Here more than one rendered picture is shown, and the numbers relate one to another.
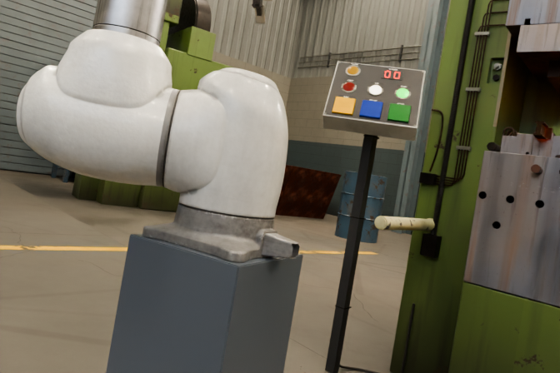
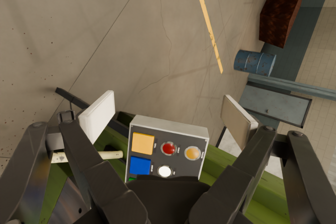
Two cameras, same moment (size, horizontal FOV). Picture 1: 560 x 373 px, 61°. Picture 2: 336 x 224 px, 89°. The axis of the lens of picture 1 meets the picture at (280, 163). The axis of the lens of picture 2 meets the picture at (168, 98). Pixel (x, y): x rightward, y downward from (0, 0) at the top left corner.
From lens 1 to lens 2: 1.58 m
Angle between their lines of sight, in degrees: 47
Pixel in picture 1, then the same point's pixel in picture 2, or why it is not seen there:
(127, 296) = not seen: outside the picture
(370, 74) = (186, 168)
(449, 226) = (117, 165)
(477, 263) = (70, 188)
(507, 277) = (62, 202)
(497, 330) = (50, 185)
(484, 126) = not seen: hidden behind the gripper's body
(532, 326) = (46, 203)
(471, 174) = not seen: hidden behind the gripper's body
